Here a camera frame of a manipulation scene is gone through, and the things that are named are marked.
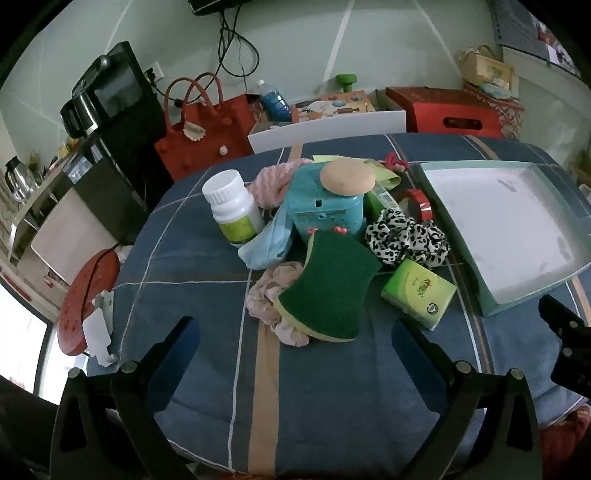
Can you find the yellow green cloth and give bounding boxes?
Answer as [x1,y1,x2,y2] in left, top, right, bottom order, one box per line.
[311,155,401,190]

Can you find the red pink hair tie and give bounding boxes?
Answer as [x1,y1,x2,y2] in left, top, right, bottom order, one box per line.
[383,151,410,174]

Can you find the white pill bottle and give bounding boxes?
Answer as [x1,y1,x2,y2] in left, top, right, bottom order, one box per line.
[201,169,264,246]

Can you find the black white spotted scrunchie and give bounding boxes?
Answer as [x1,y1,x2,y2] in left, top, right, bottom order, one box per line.
[365,208,451,268]

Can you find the red round stool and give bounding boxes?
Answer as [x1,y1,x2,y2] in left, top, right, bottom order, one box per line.
[57,248,120,356]

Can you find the light green shallow tray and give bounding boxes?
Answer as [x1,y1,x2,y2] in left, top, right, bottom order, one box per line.
[418,160,590,316]

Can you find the blue water bottle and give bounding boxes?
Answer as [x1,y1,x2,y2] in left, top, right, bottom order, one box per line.
[256,79,291,123]

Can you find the green yellow scrub sponge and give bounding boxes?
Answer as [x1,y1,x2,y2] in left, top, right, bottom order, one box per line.
[273,231,382,343]

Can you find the pink white wavy cloth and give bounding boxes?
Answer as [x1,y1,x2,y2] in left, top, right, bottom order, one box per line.
[247,158,311,209]

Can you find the black coffee machine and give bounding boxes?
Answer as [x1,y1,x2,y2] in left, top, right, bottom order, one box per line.
[60,41,173,245]

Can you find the red felt handbag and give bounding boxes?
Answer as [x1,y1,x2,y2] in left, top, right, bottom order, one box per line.
[155,72,256,182]

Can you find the red cardboard box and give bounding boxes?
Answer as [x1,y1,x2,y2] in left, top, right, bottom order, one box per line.
[385,87,503,138]

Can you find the green dumbbell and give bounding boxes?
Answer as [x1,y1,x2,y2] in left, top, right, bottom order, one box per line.
[335,74,358,93]

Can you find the red patterned box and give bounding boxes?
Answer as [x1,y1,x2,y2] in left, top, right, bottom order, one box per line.
[462,82,525,140]

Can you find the light blue cloth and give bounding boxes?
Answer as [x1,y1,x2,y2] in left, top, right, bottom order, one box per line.
[238,205,294,270]

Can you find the pink floral scrunchie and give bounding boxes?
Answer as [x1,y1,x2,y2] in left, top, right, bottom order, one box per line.
[245,262,310,348]

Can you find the beige gift bag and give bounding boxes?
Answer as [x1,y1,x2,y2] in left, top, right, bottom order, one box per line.
[459,44,514,90]

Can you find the red tape roll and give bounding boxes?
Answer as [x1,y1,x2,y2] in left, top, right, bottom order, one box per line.
[396,188,434,223]

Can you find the beige round makeup sponge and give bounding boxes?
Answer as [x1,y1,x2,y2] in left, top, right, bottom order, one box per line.
[320,158,376,196]

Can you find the black wall cables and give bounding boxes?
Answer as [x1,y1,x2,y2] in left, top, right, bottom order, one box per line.
[148,4,262,110]

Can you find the glass kettle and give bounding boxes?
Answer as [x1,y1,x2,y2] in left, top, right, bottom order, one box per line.
[4,156,39,204]

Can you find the green tissue pack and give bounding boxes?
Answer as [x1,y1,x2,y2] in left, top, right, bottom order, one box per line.
[381,259,457,331]

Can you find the green small carton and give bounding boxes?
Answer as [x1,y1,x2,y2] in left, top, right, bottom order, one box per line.
[363,183,400,223]

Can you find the white plastic bracket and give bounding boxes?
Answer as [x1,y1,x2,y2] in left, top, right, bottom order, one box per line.
[82,290,117,367]

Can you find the blue plaid tablecloth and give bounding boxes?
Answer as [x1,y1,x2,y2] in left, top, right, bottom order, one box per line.
[111,134,590,474]

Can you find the teal plastic toy box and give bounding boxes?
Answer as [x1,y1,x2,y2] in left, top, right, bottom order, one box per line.
[283,163,367,242]

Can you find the orange toy box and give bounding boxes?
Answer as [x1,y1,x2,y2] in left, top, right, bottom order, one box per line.
[290,91,375,123]

